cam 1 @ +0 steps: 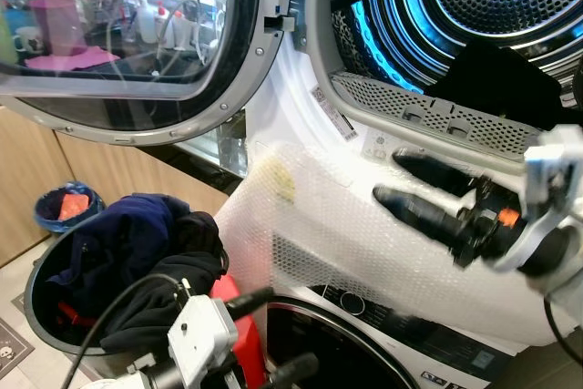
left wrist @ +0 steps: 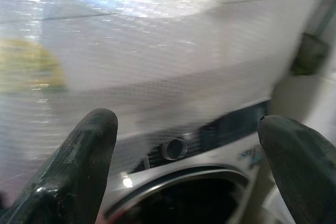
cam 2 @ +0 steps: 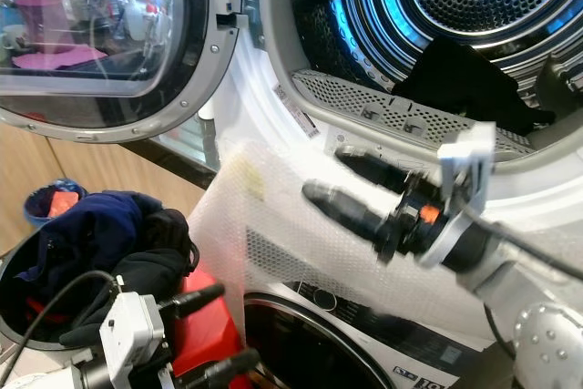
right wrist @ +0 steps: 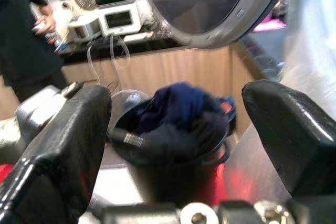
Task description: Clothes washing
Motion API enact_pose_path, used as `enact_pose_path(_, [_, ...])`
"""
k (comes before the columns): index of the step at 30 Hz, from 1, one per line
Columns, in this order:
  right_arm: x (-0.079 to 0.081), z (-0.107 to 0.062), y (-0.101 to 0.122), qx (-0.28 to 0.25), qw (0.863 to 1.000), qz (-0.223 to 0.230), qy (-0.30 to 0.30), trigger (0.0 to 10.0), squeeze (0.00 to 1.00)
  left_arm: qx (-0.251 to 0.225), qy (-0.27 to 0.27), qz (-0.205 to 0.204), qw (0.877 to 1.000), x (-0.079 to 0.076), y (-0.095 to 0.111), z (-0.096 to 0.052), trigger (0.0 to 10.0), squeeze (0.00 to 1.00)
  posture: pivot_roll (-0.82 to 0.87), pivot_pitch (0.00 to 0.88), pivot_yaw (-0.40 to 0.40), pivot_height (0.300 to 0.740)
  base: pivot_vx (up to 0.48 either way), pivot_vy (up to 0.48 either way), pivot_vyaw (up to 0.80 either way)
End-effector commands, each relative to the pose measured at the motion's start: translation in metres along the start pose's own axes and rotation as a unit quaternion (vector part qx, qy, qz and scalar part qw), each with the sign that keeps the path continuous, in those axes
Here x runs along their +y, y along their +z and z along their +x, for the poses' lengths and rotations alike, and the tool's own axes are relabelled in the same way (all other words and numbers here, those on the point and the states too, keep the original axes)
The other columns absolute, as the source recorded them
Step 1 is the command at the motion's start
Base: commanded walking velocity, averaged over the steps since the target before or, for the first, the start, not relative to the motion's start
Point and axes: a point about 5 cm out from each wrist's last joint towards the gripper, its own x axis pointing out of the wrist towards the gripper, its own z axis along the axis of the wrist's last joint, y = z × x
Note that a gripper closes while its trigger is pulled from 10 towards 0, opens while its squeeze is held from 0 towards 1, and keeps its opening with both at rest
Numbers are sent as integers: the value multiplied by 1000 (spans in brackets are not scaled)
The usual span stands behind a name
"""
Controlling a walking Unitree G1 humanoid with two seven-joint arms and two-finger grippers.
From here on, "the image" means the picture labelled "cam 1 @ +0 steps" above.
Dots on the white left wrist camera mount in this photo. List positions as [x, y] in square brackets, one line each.
[202, 339]

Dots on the white barcode label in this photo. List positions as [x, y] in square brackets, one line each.
[332, 114]

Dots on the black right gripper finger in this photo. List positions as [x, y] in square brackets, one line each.
[421, 211]
[437, 172]

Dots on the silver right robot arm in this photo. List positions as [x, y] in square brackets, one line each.
[560, 257]

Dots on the grey skull print mat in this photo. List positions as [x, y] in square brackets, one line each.
[14, 348]

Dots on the black fleece garment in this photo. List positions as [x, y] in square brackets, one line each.
[164, 293]

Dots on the round washer control dial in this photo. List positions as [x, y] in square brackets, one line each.
[352, 303]

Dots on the black garment in drum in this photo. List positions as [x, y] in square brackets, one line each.
[496, 88]

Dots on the dark round laundry basket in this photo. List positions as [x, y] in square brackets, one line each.
[41, 302]

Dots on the round glass dryer door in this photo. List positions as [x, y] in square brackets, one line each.
[137, 15]

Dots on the orange item in bin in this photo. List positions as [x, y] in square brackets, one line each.
[73, 204]

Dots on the white washing machine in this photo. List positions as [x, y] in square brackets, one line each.
[428, 357]

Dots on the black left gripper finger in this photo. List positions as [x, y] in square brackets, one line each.
[290, 373]
[248, 303]

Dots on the white tumble dryer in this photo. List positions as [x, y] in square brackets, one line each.
[455, 6]

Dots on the navy blue garment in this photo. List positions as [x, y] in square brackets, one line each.
[118, 239]

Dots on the grey dryer lint filter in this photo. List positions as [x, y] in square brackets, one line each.
[392, 102]

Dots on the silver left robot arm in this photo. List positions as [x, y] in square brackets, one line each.
[137, 380]

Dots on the small blue bin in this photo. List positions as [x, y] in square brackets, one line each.
[50, 220]

